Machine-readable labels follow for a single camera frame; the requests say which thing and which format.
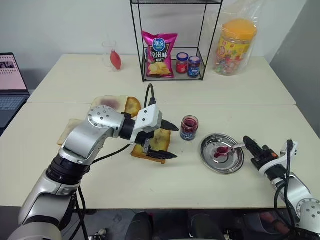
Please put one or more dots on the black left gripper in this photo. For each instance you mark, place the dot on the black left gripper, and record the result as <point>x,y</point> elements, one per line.
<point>143,136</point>

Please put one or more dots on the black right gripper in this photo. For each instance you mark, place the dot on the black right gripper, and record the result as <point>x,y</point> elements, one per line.
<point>268,153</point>

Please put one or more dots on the small metal spoon with jam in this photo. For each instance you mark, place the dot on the small metal spoon with jam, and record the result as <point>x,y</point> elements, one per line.
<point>222,149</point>

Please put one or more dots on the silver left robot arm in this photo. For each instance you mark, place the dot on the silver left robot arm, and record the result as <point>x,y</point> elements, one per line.
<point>82,135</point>

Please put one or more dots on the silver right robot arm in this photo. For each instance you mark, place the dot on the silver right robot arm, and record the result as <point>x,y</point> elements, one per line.
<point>297,190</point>

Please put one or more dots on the toasted square bread slice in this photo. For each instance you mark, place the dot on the toasted square bread slice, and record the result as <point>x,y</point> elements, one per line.
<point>163,140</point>

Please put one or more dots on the open glass jam jar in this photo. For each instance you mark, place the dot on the open glass jam jar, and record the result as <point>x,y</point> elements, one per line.
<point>189,128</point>

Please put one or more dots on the round browned bread slice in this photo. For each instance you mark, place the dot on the round browned bread slice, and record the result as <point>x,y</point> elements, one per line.
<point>133,105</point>

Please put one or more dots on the white bread slice with jam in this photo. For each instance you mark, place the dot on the white bread slice with jam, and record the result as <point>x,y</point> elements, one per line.
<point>110,101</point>

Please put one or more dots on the red label jam jar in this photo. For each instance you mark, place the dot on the red label jam jar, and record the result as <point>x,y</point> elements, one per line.
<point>182,63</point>

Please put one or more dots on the blue label jam jar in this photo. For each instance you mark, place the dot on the blue label jam jar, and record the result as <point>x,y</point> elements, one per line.
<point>193,67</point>

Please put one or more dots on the plain white bread slice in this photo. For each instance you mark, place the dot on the plain white bread slice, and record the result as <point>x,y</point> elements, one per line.
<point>70,125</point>

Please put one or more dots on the round stainless steel plate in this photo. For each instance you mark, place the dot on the round stainless steel plate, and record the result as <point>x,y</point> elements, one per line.
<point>225,165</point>

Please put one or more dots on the pink potato chips bag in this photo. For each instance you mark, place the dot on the pink potato chips bag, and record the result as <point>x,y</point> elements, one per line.
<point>160,56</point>

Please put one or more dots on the dark rounded shape under table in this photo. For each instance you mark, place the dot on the dark rounded shape under table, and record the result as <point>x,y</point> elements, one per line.
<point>138,227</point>
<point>207,226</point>

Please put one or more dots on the red object inside glass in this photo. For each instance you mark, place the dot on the red object inside glass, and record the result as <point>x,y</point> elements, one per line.
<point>115,60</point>

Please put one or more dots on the orange lid candy jar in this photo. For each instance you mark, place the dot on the orange lid candy jar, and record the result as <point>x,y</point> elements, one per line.
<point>235,47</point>

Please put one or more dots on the clear drinking glass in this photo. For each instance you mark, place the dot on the clear drinking glass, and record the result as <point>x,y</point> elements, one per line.
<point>107,50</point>

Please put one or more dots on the clear plastic bag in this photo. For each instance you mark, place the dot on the clear plastic bag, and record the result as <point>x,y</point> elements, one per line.
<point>250,15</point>

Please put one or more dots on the grey open laptop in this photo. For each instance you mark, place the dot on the grey open laptop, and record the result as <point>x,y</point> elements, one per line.
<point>11,87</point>

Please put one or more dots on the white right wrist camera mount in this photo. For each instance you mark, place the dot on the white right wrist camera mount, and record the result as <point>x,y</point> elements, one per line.
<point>271,166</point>

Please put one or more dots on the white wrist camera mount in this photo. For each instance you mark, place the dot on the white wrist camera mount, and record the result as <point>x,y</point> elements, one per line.
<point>271,166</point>
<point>150,116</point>

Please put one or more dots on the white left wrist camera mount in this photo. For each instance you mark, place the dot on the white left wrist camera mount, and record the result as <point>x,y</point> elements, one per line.
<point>150,116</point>

